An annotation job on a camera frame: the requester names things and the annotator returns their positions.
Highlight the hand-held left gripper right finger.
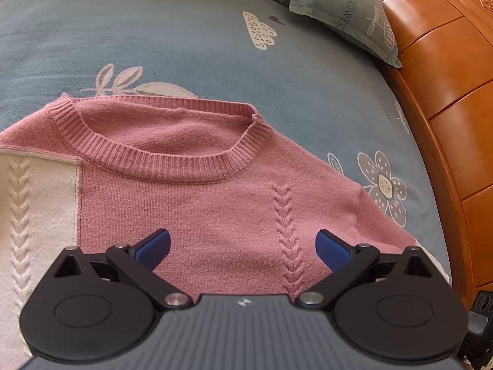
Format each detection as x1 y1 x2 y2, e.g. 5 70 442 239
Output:
296 229 436 311

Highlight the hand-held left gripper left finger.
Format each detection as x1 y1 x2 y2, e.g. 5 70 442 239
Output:
52 228 193 311

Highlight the pink and cream knit sweater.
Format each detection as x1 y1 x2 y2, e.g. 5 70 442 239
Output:
0 93 451 370

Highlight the wooden headboard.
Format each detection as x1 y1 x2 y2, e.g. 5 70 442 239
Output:
370 0 493 301

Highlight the teal flower print pillow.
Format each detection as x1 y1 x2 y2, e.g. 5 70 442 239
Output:
289 0 403 69

